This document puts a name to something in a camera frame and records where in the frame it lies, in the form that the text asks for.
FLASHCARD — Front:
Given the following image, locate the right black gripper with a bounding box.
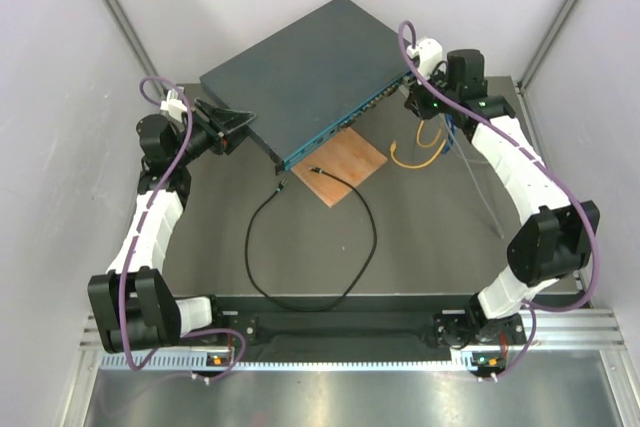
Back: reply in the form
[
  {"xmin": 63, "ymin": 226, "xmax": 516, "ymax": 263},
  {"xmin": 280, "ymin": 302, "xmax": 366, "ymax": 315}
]
[{"xmin": 405, "ymin": 65, "xmax": 458, "ymax": 122}]

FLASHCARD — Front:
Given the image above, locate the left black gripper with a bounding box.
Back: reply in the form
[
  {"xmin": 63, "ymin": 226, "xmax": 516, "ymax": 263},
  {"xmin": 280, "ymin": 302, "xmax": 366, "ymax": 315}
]
[{"xmin": 172, "ymin": 98, "xmax": 257, "ymax": 165}]

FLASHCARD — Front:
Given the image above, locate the black patch cable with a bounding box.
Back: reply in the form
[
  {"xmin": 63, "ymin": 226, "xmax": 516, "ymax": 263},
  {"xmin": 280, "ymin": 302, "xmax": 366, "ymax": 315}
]
[{"xmin": 243, "ymin": 165, "xmax": 378, "ymax": 312}]

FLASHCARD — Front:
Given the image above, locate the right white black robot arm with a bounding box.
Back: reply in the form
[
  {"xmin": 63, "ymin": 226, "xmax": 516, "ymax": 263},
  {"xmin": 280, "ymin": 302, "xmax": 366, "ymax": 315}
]
[{"xmin": 402, "ymin": 39, "xmax": 600, "ymax": 348}]

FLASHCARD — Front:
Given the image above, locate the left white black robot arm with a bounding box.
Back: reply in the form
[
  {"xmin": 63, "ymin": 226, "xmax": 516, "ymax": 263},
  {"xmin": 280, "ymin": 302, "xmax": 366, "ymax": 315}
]
[{"xmin": 88, "ymin": 97, "xmax": 256, "ymax": 353}]

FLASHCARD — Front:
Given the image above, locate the wooden board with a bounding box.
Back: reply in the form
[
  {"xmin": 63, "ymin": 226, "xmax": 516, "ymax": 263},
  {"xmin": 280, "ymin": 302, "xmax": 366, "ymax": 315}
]
[{"xmin": 292, "ymin": 128, "xmax": 387, "ymax": 208}]

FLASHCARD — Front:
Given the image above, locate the blue ethernet cable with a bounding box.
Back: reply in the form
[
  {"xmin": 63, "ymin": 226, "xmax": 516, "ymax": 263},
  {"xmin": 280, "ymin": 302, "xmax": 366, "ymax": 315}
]
[{"xmin": 442, "ymin": 114, "xmax": 459, "ymax": 153}]

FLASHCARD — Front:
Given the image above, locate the yellow ethernet cable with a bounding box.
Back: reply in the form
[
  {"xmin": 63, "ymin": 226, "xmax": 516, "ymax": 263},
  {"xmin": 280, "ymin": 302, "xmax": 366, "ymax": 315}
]
[{"xmin": 388, "ymin": 119, "xmax": 447, "ymax": 168}]

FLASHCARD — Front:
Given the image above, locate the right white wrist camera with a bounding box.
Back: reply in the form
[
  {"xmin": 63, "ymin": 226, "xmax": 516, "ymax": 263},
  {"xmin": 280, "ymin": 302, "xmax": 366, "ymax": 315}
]
[{"xmin": 406, "ymin": 37, "xmax": 443, "ymax": 79}]

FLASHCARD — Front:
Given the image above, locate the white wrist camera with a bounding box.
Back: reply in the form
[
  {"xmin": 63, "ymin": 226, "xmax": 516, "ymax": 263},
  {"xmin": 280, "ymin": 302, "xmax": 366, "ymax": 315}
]
[
  {"xmin": 160, "ymin": 89, "xmax": 188, "ymax": 122},
  {"xmin": 406, "ymin": 37, "xmax": 443, "ymax": 79}
]

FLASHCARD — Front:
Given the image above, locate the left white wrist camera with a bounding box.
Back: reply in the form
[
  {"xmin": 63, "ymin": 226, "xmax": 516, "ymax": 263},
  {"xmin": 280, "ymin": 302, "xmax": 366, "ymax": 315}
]
[{"xmin": 160, "ymin": 89, "xmax": 188, "ymax": 122}]

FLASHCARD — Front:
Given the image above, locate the dark blue network switch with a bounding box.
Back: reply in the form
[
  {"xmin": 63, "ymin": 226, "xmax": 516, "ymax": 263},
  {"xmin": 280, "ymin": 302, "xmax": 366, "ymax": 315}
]
[{"xmin": 200, "ymin": 0, "xmax": 409, "ymax": 172}]

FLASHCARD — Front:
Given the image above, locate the grey ethernet cable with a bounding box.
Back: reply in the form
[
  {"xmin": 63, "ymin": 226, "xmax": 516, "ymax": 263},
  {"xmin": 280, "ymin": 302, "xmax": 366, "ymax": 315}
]
[{"xmin": 449, "ymin": 136, "xmax": 506, "ymax": 238}]

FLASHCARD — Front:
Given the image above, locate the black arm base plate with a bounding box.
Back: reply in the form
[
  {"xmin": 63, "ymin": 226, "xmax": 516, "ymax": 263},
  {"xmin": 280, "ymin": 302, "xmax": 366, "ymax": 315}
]
[{"xmin": 212, "ymin": 295, "xmax": 525, "ymax": 348}]

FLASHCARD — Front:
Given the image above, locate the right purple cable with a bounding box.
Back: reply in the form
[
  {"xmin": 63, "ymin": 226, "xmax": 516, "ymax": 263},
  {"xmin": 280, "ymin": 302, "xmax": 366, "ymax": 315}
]
[{"xmin": 397, "ymin": 20, "xmax": 601, "ymax": 382}]

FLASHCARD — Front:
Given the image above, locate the purple cable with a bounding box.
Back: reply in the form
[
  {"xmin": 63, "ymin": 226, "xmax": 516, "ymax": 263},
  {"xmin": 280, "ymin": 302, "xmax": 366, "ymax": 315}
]
[
  {"xmin": 397, "ymin": 20, "xmax": 601, "ymax": 382},
  {"xmin": 99, "ymin": 76, "xmax": 246, "ymax": 384}
]

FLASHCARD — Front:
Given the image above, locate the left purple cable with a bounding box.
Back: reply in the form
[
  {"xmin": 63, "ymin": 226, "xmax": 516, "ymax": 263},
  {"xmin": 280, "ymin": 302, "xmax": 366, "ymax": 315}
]
[{"xmin": 99, "ymin": 76, "xmax": 246, "ymax": 384}]

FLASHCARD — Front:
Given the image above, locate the white slotted cable duct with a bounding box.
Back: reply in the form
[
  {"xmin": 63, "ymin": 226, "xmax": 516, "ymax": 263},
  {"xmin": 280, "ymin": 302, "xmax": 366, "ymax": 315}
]
[{"xmin": 99, "ymin": 349, "xmax": 506, "ymax": 373}]

